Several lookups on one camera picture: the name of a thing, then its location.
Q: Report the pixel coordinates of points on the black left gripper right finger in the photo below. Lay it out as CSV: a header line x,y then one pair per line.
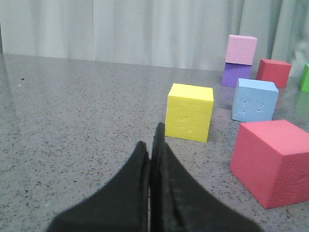
x,y
180,204

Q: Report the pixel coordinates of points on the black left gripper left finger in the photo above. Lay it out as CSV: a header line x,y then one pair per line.
x,y
120,206

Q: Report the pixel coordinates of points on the light blue foam cube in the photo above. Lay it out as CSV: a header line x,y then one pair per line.
x,y
254,100

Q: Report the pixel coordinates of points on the yellow foam cube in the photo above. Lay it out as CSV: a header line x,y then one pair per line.
x,y
189,112

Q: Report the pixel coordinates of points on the large red foam cube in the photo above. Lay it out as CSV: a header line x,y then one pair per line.
x,y
271,159

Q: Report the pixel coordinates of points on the purple foam cube under pink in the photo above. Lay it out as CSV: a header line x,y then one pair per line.
x,y
233,72

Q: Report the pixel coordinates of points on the small red foam cube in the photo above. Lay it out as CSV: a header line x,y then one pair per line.
x,y
276,71

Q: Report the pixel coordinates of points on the grey-green curtain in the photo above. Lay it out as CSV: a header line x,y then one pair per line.
x,y
170,33

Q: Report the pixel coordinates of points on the green foam cube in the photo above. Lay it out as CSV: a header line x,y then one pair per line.
x,y
304,82

